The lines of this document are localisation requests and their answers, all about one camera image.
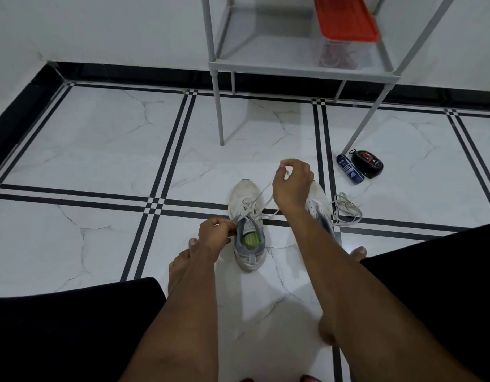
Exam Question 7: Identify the person's left hand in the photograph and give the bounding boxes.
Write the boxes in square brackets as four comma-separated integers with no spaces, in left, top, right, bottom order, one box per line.
[197,216,238,256]

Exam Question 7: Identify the person's right hand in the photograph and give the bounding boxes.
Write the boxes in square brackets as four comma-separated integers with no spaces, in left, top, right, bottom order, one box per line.
[272,158,316,216]

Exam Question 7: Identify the white grey sneaker shoe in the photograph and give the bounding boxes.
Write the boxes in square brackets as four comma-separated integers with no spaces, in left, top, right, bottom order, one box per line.
[227,178,268,273]
[304,180,338,244]

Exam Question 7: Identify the clear box with red lid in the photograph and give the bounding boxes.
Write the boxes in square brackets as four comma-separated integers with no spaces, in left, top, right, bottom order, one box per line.
[319,42,359,70]

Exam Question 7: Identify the person's left forearm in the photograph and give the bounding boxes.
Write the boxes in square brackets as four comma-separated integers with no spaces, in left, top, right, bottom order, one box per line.
[119,248,221,382]

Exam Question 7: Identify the person's right forearm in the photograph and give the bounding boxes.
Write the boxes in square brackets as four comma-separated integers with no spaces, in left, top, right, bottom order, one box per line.
[283,206,481,382]

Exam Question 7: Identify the person's left foot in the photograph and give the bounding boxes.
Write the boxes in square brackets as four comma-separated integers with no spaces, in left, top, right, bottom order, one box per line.
[166,237,200,297]

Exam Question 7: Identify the grey metal shelf rack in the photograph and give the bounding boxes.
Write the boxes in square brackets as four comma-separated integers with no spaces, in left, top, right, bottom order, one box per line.
[200,0,457,156]

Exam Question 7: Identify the person's right leg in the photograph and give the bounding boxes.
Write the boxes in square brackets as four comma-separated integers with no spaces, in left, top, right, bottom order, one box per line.
[317,313,341,347]

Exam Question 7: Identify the black oval polish bottle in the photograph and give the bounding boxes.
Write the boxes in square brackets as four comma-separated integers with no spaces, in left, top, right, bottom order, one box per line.
[348,149,385,180]

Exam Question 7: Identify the clear container with red lid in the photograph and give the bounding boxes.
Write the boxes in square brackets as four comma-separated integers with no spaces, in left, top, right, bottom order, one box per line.
[313,0,381,71]

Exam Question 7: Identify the black shorts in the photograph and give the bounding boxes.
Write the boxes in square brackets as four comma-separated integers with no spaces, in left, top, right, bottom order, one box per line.
[0,221,490,382]

